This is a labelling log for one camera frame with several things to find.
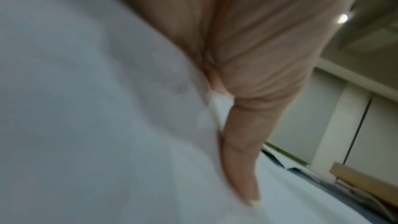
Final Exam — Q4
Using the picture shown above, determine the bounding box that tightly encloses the neat white paper sheaf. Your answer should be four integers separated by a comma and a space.
0, 0, 377, 224

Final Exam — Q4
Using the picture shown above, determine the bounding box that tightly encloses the person's left hand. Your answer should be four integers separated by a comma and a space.
99, 0, 368, 207

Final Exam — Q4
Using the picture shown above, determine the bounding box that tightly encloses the pile of white papers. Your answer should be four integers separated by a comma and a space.
265, 144, 312, 170

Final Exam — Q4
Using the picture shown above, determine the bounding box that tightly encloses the grey roller blind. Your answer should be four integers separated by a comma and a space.
341, 95, 398, 177

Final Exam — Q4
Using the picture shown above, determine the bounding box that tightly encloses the brown cardboard box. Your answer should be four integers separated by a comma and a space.
329, 161, 398, 207

